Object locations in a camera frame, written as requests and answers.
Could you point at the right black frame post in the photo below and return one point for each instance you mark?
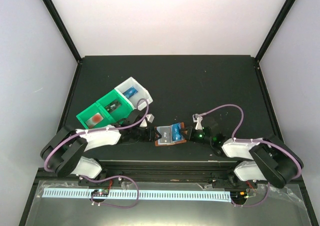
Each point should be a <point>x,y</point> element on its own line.
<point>288,4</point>

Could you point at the small circuit board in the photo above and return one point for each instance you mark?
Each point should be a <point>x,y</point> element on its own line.
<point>100,193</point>

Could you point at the white plastic bin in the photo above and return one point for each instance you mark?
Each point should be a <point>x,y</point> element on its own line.
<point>139,100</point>

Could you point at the green bin at end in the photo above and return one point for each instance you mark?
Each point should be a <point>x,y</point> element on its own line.
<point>92,110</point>

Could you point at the left black frame post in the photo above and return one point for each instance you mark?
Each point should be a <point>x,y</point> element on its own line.
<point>62,29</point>

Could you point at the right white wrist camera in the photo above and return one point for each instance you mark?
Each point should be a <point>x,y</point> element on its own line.
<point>197,119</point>

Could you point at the blue VIP card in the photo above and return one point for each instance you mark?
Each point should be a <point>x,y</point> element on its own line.
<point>176,135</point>

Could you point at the red white card in bin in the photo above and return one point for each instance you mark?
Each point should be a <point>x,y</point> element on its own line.
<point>94,120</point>

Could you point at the black card in green bin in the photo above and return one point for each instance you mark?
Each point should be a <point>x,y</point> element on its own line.
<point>112,106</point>

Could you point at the black aluminium front rail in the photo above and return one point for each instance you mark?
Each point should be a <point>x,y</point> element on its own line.
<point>217,173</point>

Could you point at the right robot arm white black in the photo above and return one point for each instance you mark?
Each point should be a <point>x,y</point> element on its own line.
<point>262,159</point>

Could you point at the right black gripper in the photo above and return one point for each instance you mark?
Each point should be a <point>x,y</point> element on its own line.
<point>190,133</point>

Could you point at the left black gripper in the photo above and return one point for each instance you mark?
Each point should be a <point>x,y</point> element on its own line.
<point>150,136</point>

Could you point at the blue card in white bin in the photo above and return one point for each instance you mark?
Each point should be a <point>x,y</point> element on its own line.
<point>130,92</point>

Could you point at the black frame post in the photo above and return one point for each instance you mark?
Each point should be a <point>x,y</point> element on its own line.
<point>62,29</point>
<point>288,4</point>

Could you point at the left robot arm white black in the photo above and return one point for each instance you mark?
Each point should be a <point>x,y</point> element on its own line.
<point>63,155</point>

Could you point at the brown leather card holder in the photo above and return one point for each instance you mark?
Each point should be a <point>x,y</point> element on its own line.
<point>174,143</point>

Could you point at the white slotted cable duct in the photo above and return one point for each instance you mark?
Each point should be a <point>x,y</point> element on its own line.
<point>182,195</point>

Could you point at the green bin near white bin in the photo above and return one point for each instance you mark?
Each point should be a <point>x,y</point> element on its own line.
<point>123,111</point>

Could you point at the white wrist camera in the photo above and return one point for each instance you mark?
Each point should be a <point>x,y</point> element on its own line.
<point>147,120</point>
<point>197,119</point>

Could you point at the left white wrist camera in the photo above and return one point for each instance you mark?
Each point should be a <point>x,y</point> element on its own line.
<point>147,120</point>

